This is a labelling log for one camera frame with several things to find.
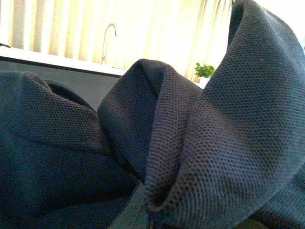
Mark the dark navy knit garment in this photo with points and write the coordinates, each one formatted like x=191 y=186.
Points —
x=209 y=158

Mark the dark counter cabinet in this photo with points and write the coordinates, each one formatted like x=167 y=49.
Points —
x=91 y=85

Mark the green potted plant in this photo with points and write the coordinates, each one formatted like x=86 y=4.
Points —
x=205 y=71

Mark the curved metal faucet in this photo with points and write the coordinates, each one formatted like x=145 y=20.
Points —
x=110 y=33

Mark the cream vertical curtain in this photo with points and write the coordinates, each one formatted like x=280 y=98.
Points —
x=178 y=32

